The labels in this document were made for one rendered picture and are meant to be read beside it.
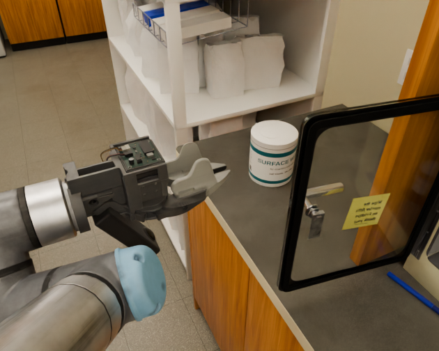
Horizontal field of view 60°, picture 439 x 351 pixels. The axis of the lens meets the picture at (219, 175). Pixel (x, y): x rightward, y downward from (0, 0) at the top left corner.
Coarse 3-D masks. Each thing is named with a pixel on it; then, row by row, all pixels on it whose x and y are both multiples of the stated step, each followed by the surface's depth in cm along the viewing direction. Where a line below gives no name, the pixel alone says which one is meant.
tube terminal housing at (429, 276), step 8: (408, 256) 85; (424, 256) 81; (408, 264) 86; (416, 264) 83; (424, 264) 81; (432, 264) 80; (408, 272) 86; (416, 272) 84; (424, 272) 82; (432, 272) 80; (424, 280) 83; (432, 280) 81; (432, 288) 81
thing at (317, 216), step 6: (312, 210) 64; (318, 210) 64; (312, 216) 64; (318, 216) 63; (312, 222) 63; (318, 222) 63; (312, 228) 64; (318, 228) 65; (312, 234) 65; (318, 234) 66
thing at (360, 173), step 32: (352, 128) 55; (384, 128) 57; (416, 128) 59; (320, 160) 57; (352, 160) 59; (384, 160) 62; (416, 160) 64; (320, 192) 62; (352, 192) 64; (384, 192) 67; (416, 192) 69; (352, 224) 70; (384, 224) 72; (320, 256) 73; (352, 256) 76; (384, 256) 80
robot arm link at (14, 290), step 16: (0, 272) 40; (16, 272) 42; (32, 272) 44; (48, 272) 41; (0, 288) 40; (16, 288) 40; (32, 288) 40; (0, 304) 40; (16, 304) 39; (0, 320) 39
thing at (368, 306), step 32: (224, 160) 120; (224, 192) 108; (256, 192) 108; (288, 192) 108; (224, 224) 100; (256, 224) 98; (256, 256) 90; (320, 288) 83; (352, 288) 83; (384, 288) 83; (416, 288) 83; (288, 320) 79; (320, 320) 77; (352, 320) 77; (384, 320) 77; (416, 320) 77
